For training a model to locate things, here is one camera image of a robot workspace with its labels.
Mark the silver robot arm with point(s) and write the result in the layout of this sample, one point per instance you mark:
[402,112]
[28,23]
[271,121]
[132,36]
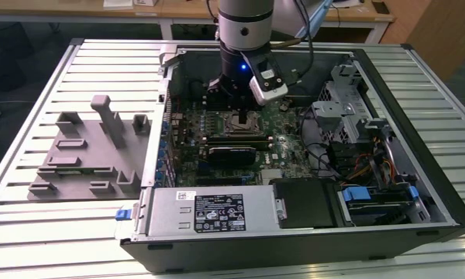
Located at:
[244,17]

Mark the CPU socket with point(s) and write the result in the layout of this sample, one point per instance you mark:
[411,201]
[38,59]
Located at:
[242,134]

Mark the metal drive cage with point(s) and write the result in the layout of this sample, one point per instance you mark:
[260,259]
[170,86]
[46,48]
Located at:
[331,114]

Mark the small white box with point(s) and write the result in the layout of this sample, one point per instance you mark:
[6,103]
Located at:
[146,1]

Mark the green motherboard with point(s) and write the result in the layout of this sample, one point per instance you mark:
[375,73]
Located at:
[287,145]

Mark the black graphics card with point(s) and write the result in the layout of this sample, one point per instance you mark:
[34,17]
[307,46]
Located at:
[232,157]

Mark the white paper box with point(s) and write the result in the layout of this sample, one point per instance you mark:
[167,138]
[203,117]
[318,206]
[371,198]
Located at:
[118,3]

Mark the silver chipset heatsink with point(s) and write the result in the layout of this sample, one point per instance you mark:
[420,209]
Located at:
[271,173]

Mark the grey metal disk bay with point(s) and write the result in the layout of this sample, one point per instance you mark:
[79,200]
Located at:
[370,125]

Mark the black power connector block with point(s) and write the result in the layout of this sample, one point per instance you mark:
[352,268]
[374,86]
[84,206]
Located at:
[339,154]

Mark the small black box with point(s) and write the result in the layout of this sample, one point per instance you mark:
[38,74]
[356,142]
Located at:
[380,5]

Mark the grey parts rack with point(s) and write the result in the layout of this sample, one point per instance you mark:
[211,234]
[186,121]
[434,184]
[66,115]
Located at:
[96,151]

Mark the wooden desk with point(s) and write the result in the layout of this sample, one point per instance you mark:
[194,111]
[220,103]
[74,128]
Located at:
[62,11]

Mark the silver power supply unit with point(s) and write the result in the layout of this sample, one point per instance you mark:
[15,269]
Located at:
[167,203]

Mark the metal shroud latch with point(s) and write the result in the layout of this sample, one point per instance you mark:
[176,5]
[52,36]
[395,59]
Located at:
[280,209]

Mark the blue disk carrier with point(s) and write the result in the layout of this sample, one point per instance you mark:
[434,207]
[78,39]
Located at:
[355,194]

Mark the green RAM stick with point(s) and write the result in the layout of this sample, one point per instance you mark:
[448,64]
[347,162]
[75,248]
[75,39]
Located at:
[75,172]

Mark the wooden cabinet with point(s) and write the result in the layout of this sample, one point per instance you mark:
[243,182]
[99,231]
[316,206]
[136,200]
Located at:
[442,29]

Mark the black office chair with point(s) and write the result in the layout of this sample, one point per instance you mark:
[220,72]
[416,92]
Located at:
[7,58]

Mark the blue case latch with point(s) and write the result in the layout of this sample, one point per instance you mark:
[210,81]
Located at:
[124,215]

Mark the blue plastic bay clip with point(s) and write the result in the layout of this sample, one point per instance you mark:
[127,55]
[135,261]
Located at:
[414,193]

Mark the black PC case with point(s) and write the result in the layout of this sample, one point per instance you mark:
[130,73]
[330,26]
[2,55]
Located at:
[256,255]

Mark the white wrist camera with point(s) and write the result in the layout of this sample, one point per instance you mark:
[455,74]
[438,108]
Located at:
[271,93]

